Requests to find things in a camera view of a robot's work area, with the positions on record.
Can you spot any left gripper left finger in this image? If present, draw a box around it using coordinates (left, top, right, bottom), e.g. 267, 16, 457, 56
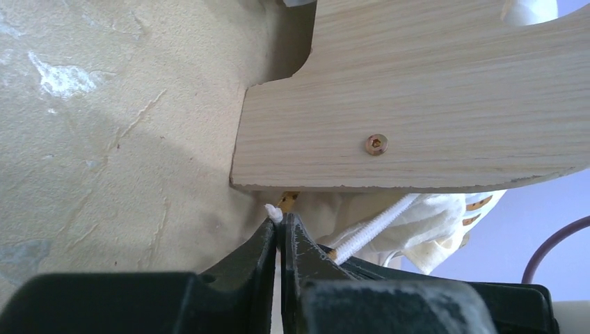
1, 221, 276, 333

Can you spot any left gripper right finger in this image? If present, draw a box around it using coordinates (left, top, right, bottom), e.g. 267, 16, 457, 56
278, 214, 497, 333

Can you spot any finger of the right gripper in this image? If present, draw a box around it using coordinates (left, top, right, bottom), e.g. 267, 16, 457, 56
318, 257, 560, 333

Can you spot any bear print white cushion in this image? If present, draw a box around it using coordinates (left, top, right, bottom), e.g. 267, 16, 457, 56
264, 190, 505, 275

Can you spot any wooden pet bed frame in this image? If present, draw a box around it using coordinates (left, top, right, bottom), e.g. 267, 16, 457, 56
230, 1, 589, 193

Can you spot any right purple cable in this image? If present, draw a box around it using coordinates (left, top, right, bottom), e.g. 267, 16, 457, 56
520, 215, 590, 285

